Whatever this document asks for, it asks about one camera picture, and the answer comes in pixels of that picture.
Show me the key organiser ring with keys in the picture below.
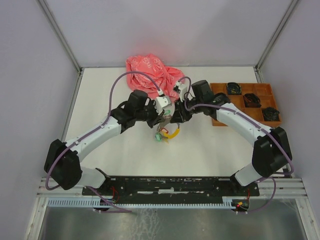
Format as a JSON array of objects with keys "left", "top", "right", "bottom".
[{"left": 154, "top": 109, "right": 181, "bottom": 143}]

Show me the black coiled item middle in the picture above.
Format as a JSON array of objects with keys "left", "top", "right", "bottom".
[{"left": 243, "top": 93, "right": 262, "bottom": 108}]

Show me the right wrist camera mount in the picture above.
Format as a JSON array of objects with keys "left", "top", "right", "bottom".
[{"left": 173, "top": 81, "right": 188, "bottom": 102}]

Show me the crumpled pink plastic bag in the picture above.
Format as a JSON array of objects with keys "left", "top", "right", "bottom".
[{"left": 125, "top": 53, "right": 185, "bottom": 102}]

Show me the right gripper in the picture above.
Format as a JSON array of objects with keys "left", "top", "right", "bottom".
[{"left": 169, "top": 96, "right": 203, "bottom": 124}]

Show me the black coiled item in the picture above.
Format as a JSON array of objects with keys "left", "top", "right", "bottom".
[
  {"left": 243, "top": 93, "right": 262, "bottom": 108},
  {"left": 226, "top": 82, "right": 242, "bottom": 95},
  {"left": 262, "top": 107, "right": 280, "bottom": 122}
]

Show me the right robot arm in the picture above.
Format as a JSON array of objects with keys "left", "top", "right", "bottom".
[{"left": 171, "top": 80, "right": 292, "bottom": 196}]

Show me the black coiled item top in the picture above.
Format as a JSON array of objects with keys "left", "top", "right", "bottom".
[{"left": 226, "top": 82, "right": 242, "bottom": 95}]

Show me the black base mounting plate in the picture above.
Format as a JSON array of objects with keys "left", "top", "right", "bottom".
[{"left": 96, "top": 176, "right": 259, "bottom": 205}]

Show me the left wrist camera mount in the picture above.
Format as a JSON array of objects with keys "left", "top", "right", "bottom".
[{"left": 155, "top": 95, "right": 172, "bottom": 113}]

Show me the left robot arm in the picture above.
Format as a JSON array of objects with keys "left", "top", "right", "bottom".
[{"left": 44, "top": 95, "right": 171, "bottom": 195}]

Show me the white slotted cable duct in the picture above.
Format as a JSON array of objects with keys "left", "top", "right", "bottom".
[{"left": 46, "top": 196, "right": 238, "bottom": 208}]

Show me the black coiled item right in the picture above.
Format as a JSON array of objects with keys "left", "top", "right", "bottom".
[{"left": 262, "top": 107, "right": 280, "bottom": 122}]

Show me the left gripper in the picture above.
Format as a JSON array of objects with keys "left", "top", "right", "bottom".
[{"left": 135, "top": 100, "right": 166, "bottom": 129}]

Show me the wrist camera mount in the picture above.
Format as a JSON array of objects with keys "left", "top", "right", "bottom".
[
  {"left": 173, "top": 81, "right": 188, "bottom": 102},
  {"left": 155, "top": 95, "right": 172, "bottom": 113}
]

